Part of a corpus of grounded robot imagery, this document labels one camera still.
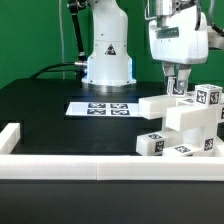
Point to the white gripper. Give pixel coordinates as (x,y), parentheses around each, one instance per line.
(179,42)

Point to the white tagged cube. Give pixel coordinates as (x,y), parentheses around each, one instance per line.
(208,95)
(172,89)

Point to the white chair back frame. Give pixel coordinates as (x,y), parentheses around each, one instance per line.
(181,113)

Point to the white chair seat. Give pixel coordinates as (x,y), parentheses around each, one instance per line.
(203,137)

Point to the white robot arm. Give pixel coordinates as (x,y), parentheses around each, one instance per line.
(109,65)

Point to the white marker sheet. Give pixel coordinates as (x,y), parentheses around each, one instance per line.
(102,109)

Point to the white U-shaped fence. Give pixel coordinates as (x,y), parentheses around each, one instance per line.
(62,167)

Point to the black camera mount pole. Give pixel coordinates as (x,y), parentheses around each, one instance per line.
(75,6)

